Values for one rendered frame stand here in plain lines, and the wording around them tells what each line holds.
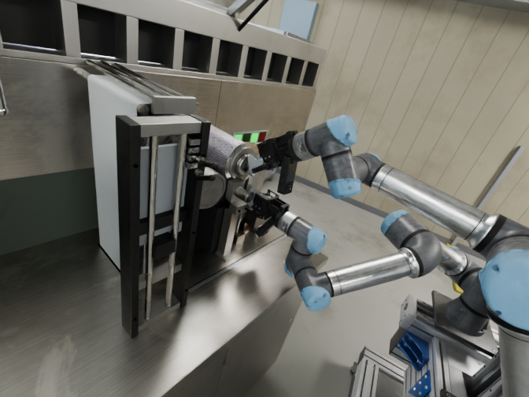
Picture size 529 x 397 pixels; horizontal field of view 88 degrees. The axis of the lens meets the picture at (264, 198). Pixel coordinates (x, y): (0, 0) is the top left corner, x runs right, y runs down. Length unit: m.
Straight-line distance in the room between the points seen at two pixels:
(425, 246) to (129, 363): 0.86
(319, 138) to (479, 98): 3.12
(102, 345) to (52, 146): 0.54
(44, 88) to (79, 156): 0.20
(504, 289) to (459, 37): 3.26
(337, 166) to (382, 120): 3.04
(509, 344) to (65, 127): 1.13
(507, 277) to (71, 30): 1.06
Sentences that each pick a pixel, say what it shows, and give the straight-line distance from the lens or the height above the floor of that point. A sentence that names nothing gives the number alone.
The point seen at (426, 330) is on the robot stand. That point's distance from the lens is 1.44.
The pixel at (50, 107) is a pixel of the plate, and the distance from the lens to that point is 0.94.
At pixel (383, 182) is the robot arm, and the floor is 1.36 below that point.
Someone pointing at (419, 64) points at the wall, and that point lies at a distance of 3.68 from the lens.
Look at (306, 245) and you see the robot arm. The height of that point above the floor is 1.11.
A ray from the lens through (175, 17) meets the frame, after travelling 1.04.
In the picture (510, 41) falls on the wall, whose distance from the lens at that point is 3.76.
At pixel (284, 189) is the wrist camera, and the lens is 0.78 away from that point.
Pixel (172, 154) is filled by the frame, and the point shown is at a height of 1.36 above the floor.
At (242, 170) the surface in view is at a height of 1.24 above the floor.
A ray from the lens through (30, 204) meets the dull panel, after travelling 1.04.
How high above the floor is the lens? 1.59
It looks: 28 degrees down
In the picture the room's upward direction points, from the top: 15 degrees clockwise
